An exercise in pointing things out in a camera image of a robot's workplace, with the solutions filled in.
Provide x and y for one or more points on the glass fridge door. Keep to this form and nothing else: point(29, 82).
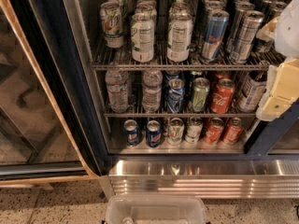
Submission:
point(48, 125)

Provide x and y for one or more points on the red coca-cola can middle shelf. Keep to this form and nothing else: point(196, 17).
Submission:
point(222, 96)

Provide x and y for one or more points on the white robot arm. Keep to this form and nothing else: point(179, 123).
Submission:
point(287, 31)

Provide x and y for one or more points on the blue pepsi can middle shelf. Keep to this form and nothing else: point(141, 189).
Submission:
point(175, 95)

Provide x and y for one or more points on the left coca-cola can bottom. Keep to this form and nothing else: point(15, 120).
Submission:
point(213, 131)

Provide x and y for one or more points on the right pepsi can bottom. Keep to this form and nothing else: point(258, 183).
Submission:
point(153, 133)

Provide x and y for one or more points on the right 7up can bottom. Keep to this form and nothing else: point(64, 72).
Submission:
point(194, 128)

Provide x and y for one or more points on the coca-cola can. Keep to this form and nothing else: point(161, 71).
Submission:
point(213, 131)
point(232, 131)

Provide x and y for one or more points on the far right silver can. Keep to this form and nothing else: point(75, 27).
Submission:
point(274, 10)

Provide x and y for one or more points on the front left 7up can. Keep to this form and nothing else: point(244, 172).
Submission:
point(111, 20)

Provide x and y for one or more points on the left water bottle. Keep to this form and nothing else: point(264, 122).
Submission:
point(117, 88)

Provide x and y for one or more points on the steel fridge base grille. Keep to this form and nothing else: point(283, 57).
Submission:
point(277, 179)

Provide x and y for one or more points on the left pepsi can bottom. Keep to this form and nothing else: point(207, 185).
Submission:
point(131, 132)

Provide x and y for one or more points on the wire shelf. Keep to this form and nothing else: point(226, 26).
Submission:
point(134, 111)
point(106, 58)

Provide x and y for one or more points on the top wire shelf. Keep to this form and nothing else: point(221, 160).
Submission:
point(106, 58)

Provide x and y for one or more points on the blue silver redbull can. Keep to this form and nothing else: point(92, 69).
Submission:
point(213, 36)

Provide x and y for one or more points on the white blue can middle shelf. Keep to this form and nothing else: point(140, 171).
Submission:
point(252, 91)

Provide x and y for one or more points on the white can nutrition label left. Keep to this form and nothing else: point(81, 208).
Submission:
point(142, 37)

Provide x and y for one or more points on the white can nutrition label right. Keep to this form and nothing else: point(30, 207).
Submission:
point(179, 37)

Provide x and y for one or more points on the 7up can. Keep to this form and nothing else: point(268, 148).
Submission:
point(194, 128)
point(175, 131)
point(111, 20)

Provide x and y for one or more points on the white can nutrition label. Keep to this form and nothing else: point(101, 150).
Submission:
point(142, 37)
point(179, 37)

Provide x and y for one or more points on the right water bottle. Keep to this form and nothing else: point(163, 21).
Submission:
point(152, 90)

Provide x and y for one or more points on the clear plastic bin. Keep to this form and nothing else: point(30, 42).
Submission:
point(155, 209)

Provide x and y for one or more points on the right coca-cola can bottom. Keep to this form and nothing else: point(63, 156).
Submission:
point(232, 131)

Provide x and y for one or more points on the middle wire shelf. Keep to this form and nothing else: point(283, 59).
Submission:
point(134, 111)

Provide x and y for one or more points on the water bottle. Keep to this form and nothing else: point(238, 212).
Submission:
point(117, 88)
point(152, 90)

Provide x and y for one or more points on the left 7up can bottom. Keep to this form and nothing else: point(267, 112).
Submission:
point(175, 131)

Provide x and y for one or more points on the pepsi can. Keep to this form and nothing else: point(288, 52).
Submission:
point(153, 133)
point(131, 132)

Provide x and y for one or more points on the green can middle shelf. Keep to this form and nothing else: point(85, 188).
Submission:
point(200, 91)

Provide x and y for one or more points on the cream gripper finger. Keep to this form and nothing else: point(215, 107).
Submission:
point(268, 32)
point(282, 90)

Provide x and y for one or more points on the silver sugarfree redbull can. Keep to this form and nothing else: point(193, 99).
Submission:
point(247, 30)

